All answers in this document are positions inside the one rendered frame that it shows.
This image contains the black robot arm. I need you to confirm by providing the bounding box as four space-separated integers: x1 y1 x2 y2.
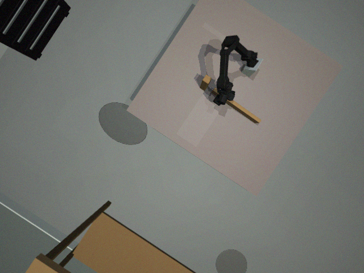
217 35 258 105

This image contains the wooden post with slot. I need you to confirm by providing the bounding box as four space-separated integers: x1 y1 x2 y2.
200 75 212 91

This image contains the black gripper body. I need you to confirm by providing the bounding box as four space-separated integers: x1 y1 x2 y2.
213 95 220 106

